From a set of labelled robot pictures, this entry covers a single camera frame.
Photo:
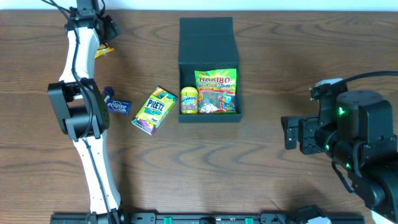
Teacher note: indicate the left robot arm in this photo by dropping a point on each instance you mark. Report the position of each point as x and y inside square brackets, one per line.
[82, 113]

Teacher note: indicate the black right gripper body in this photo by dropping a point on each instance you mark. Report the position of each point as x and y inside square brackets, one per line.
[310, 135]

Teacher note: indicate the green Haribo gummy bag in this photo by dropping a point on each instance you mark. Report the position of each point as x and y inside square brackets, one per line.
[216, 91]

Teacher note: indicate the yellow Mentos gum bottle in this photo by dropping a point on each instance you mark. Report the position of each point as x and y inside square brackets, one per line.
[189, 100]

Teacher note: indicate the small orange candy packet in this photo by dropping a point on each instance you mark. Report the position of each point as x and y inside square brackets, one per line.
[103, 50]

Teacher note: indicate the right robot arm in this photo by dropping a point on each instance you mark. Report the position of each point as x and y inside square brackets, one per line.
[355, 130]

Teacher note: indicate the yellow green Pretz box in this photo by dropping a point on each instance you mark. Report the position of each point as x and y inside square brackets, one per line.
[154, 110]

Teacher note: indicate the black gift box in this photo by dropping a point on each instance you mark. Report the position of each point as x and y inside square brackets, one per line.
[205, 43]

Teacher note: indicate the dark blue snack bar wrapper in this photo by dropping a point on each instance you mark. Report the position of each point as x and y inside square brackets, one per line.
[108, 93]

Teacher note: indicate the blue Eclipse mints tin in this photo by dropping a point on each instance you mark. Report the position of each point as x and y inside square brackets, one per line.
[120, 107]

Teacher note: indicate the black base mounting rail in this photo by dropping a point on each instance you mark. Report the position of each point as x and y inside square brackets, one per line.
[264, 218]

